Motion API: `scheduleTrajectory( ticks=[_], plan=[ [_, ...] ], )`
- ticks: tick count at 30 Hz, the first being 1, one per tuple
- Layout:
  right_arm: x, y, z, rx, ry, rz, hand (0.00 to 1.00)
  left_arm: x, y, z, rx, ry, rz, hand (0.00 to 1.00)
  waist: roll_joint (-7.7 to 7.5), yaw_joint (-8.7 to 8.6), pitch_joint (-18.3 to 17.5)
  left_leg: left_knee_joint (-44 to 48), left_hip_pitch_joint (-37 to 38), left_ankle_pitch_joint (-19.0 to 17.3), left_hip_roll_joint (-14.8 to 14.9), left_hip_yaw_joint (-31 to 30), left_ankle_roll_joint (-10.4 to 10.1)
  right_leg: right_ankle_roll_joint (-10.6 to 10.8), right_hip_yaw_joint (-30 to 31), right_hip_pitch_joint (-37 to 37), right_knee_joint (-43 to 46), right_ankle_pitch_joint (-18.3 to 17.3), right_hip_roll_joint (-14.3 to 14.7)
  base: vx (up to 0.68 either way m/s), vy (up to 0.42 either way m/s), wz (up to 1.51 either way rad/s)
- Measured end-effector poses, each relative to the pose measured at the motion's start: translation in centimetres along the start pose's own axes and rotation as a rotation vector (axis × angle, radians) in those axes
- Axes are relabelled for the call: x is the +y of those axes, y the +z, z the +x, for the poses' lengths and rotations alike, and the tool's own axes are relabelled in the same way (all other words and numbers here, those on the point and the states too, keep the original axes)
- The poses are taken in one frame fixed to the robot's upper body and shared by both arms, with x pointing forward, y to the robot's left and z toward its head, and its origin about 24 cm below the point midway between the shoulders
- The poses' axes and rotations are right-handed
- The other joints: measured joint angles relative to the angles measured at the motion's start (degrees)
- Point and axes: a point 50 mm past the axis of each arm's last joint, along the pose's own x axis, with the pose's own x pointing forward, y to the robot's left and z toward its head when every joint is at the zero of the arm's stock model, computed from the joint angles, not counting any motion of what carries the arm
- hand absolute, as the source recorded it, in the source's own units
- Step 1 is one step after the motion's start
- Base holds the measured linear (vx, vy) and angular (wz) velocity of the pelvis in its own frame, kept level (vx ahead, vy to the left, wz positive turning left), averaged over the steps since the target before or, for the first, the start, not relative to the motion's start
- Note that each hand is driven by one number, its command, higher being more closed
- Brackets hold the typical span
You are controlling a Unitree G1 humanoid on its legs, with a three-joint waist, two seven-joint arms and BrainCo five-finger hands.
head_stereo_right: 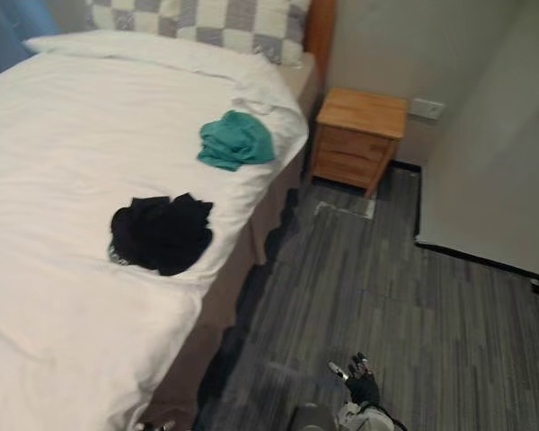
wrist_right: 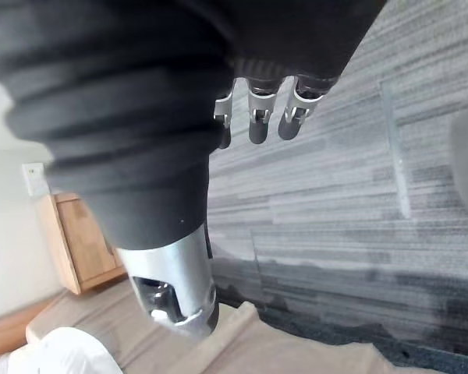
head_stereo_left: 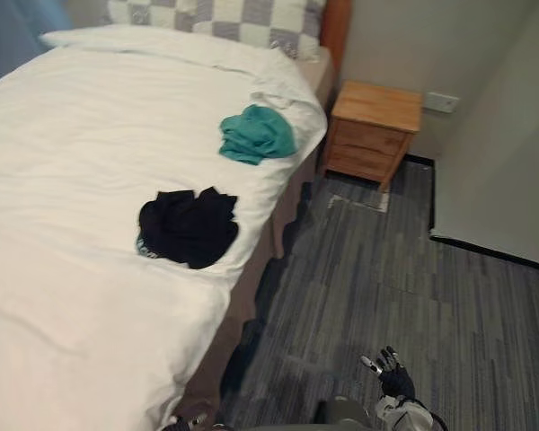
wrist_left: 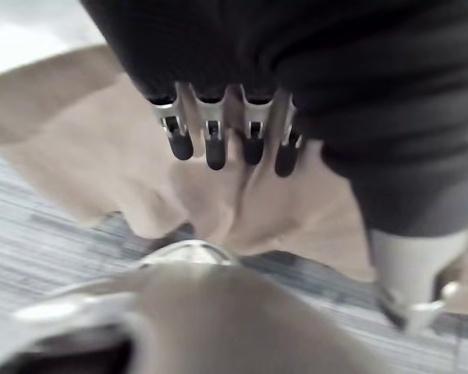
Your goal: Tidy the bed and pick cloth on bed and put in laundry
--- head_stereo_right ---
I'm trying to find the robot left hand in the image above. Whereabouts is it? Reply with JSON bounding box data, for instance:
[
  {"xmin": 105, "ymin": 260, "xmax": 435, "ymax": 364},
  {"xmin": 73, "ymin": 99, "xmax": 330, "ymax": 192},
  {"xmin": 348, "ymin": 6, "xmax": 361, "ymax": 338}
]
[{"xmin": 135, "ymin": 419, "xmax": 177, "ymax": 431}]

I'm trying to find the grey white checkered pillow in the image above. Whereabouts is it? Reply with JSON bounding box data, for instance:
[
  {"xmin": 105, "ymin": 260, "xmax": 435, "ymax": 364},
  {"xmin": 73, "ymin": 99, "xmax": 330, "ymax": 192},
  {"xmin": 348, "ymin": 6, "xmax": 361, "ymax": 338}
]
[{"xmin": 84, "ymin": 0, "xmax": 314, "ymax": 66}]

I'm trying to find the wooden bedside table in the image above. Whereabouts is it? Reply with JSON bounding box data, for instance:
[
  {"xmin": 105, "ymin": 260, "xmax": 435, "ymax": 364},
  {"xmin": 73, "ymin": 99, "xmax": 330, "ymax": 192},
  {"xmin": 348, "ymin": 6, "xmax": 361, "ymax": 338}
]
[{"xmin": 309, "ymin": 87, "xmax": 409, "ymax": 199}]

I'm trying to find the wooden headboard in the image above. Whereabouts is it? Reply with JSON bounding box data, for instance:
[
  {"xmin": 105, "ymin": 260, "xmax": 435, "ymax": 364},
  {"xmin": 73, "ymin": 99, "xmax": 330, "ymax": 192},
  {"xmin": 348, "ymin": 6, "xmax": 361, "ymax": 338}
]
[{"xmin": 304, "ymin": 0, "xmax": 337, "ymax": 89}]

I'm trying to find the blue curtain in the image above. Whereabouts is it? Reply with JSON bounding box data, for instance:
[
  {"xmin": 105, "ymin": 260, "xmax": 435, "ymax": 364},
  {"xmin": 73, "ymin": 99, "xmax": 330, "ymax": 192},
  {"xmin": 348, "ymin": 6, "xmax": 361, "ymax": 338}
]
[{"xmin": 0, "ymin": 0, "xmax": 60, "ymax": 85}]

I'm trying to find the white duvet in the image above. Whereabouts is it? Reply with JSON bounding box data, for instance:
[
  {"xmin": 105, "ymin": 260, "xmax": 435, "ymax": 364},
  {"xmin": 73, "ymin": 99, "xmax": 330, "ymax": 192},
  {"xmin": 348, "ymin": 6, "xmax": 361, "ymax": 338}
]
[{"xmin": 0, "ymin": 34, "xmax": 310, "ymax": 431}]

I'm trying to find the white wall socket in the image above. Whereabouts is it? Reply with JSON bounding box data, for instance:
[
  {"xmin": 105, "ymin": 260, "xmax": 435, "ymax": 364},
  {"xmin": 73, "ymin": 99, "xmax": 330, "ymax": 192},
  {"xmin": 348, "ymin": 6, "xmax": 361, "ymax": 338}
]
[{"xmin": 409, "ymin": 98, "xmax": 446, "ymax": 119}]

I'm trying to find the teal cloth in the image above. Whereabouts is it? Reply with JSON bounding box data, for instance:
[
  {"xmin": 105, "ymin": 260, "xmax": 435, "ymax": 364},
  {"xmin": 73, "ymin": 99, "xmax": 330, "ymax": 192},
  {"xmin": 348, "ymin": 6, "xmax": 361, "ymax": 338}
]
[{"xmin": 197, "ymin": 110, "xmax": 276, "ymax": 172}]

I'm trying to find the black cloth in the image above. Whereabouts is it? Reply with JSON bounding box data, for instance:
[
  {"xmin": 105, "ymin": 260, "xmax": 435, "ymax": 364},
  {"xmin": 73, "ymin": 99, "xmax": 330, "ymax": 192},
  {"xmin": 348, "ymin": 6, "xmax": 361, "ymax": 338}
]
[{"xmin": 109, "ymin": 191, "xmax": 215, "ymax": 277}]

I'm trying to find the beige bed base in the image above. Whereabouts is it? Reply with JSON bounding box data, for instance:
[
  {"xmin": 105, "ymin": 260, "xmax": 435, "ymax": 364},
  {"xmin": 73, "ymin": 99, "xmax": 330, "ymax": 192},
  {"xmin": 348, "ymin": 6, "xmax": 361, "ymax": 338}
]
[{"xmin": 134, "ymin": 52, "xmax": 319, "ymax": 431}]

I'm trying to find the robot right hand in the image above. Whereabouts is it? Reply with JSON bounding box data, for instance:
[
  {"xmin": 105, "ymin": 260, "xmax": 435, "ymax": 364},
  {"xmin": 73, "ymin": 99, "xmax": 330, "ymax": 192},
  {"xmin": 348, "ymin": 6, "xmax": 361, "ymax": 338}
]
[{"xmin": 326, "ymin": 351, "xmax": 381, "ymax": 406}]

